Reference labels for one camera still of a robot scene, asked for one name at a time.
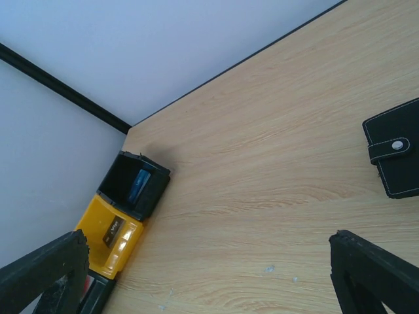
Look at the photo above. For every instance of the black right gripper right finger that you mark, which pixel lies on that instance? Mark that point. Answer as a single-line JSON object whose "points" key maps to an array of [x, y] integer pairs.
{"points": [[369, 279]]}

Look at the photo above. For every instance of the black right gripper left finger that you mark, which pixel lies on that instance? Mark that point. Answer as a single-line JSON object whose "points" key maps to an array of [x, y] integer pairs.
{"points": [[55, 274]]}

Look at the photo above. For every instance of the black card holder wallet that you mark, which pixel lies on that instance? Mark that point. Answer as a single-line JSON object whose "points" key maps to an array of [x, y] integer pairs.
{"points": [[392, 138]]}

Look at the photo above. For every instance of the red white card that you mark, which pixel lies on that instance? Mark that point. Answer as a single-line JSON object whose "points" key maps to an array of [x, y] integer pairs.
{"points": [[88, 283]]}

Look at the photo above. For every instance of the black VIP card in bin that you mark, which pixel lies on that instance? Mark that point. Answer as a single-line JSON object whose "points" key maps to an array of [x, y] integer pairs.
{"points": [[113, 231]]}

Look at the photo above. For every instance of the blue card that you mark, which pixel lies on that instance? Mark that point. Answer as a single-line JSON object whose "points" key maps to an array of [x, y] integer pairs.
{"points": [[138, 185]]}

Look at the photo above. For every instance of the black plastic bin near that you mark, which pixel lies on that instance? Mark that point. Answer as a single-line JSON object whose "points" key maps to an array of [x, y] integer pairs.
{"points": [[95, 300]]}

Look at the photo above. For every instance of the black plastic bin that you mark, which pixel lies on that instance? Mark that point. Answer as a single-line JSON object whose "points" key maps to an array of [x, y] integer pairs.
{"points": [[95, 300], [116, 185]]}

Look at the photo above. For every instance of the yellow plastic bin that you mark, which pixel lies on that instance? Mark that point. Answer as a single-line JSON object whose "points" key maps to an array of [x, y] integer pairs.
{"points": [[94, 223]]}

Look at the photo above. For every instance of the black plastic bin far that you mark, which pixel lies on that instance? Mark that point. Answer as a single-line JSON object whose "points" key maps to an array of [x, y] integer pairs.
{"points": [[116, 185]]}

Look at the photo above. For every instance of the black frame post left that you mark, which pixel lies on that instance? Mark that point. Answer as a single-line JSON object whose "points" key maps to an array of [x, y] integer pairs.
{"points": [[36, 73]]}

